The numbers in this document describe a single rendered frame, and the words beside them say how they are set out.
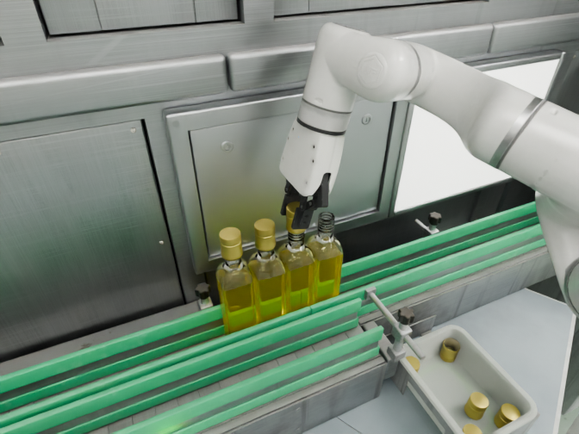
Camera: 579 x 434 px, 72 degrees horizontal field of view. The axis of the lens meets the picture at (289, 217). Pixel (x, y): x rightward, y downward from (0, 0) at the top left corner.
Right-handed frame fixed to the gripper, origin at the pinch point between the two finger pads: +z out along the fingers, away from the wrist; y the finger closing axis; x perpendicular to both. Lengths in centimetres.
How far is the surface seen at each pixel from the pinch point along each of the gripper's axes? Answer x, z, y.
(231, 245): -11.2, 5.0, 1.5
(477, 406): 34, 28, 28
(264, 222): -5.4, 2.2, -0.4
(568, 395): 120, 68, 22
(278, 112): -1.2, -12.7, -11.7
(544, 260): 75, 13, 7
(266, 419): -4.7, 32.6, 15.4
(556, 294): 111, 36, 2
